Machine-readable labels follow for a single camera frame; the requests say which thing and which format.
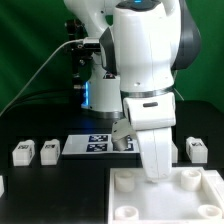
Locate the white sheet with markers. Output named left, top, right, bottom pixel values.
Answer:
left=61, top=133, right=141, bottom=156

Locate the white square tabletop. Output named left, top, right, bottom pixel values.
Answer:
left=108, top=167, right=224, bottom=224

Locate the white cable right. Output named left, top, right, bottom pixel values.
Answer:
left=173, top=89, right=185, bottom=102

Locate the black camera stand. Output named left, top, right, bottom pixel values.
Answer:
left=65, top=19, right=92, bottom=104

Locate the white obstacle block left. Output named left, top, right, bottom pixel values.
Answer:
left=0, top=175, right=4, bottom=198

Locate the grey cable left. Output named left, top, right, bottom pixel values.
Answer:
left=0, top=39, right=84, bottom=117

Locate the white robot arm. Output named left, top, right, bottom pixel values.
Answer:
left=64, top=0, right=200, bottom=181

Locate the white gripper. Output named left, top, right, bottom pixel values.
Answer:
left=123, top=93, right=176, bottom=181

